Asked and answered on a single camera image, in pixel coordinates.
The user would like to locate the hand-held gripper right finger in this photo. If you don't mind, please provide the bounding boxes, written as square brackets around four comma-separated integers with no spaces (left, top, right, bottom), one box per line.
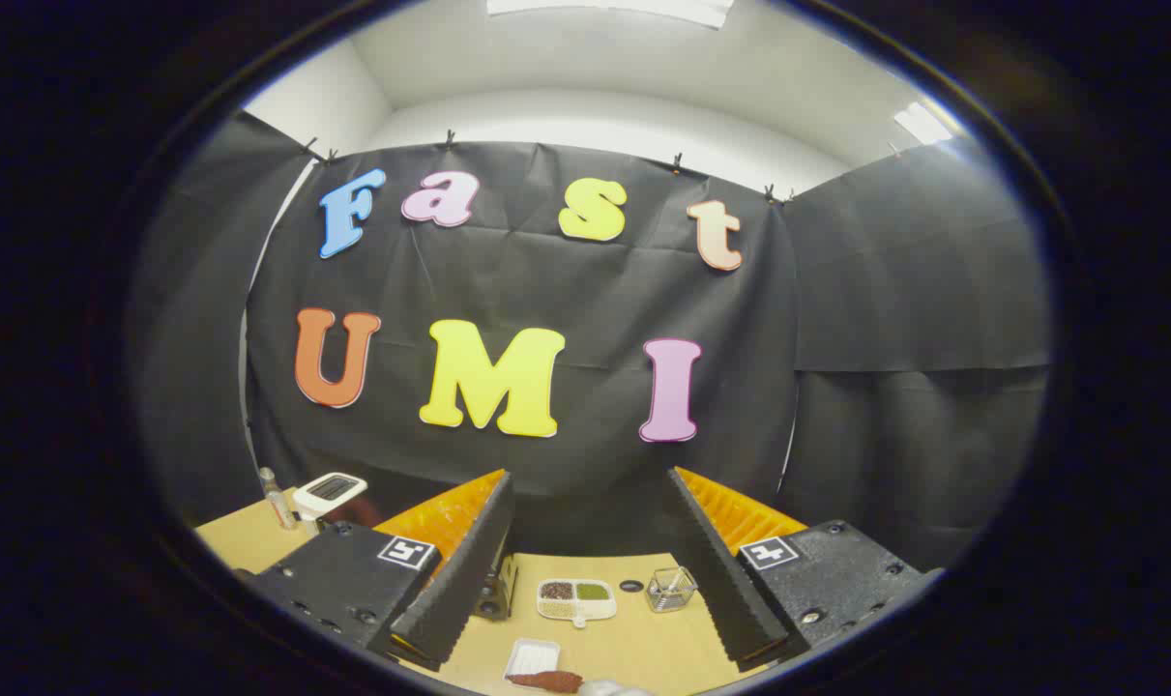
[664,467,944,675]

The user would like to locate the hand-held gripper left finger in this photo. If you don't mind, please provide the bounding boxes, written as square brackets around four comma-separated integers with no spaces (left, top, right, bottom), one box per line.
[242,469,518,673]

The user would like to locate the black toaster oven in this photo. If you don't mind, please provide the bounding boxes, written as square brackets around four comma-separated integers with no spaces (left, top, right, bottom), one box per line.
[293,472,520,621]

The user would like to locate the brown meat piece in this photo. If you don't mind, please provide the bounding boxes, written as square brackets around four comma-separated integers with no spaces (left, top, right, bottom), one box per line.
[506,670,584,694]

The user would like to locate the white rectangular tray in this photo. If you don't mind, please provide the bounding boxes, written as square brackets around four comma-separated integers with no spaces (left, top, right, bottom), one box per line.
[503,637,562,682]

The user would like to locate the white divided plate with beans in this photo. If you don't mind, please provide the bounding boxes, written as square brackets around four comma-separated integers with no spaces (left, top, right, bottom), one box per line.
[535,578,618,629]

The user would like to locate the clear plastic bottle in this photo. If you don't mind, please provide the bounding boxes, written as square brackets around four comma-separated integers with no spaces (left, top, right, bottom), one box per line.
[259,468,297,531]

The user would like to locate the ceiling light panel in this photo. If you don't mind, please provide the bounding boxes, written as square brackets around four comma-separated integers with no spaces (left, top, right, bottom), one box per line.
[893,101,965,147]

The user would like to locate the wire mesh basket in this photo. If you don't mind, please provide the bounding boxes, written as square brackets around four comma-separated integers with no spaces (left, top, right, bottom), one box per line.
[645,566,699,614]

